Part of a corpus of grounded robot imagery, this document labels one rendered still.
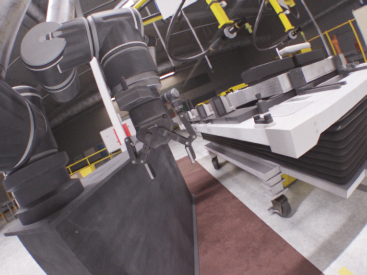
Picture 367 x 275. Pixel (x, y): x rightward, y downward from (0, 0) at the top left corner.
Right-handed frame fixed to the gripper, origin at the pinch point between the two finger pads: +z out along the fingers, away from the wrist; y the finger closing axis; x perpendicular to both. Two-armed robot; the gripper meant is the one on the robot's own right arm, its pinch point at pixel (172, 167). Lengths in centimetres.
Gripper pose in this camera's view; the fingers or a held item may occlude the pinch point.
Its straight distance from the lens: 37.3
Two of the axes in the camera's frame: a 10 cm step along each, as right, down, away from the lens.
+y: -9.2, 3.9, 0.8
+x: -0.3, 1.4, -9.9
